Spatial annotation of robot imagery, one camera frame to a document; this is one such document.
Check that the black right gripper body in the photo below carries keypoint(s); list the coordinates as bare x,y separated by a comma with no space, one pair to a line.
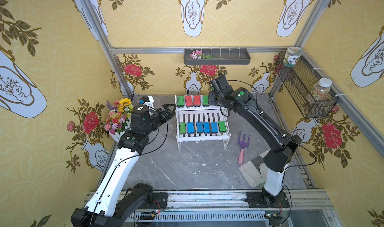
213,98

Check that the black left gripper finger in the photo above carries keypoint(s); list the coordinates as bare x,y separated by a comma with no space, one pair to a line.
169,108
165,117

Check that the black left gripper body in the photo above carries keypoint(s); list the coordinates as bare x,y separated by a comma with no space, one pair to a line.
159,116

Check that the red eraser top shelf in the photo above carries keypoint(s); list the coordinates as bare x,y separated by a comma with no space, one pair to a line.
197,100
189,101

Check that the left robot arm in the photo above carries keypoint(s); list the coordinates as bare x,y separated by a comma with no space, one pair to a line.
105,209

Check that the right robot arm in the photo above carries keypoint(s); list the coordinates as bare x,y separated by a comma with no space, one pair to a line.
283,145

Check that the green eraser lower shelf left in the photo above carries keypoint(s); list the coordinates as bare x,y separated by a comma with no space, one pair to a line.
182,128

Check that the white wooden two-tier shelf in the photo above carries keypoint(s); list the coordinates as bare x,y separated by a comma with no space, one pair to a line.
203,114

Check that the green eraser lower shelf right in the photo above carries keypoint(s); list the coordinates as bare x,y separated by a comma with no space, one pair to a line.
222,126

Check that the flower bouquet in white planter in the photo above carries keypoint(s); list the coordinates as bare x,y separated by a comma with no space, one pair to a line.
119,118

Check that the blue eraser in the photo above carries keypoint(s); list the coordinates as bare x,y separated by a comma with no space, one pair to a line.
199,127
190,128
214,127
206,126

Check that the jar with patterned label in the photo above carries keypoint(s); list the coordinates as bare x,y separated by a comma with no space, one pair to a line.
292,55

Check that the white gardening glove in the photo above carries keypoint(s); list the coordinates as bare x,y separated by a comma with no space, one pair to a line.
255,170

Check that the clear jar white lid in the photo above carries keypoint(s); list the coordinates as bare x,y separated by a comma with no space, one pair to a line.
321,89

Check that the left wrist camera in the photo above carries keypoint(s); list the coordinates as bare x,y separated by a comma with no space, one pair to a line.
147,100

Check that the grey wall tray with flowers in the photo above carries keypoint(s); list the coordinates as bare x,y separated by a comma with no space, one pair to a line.
216,56

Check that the purple garden fork pink handle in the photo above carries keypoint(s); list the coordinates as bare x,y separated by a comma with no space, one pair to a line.
243,141

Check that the black wire wall basket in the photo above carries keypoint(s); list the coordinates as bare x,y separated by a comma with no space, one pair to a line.
295,90

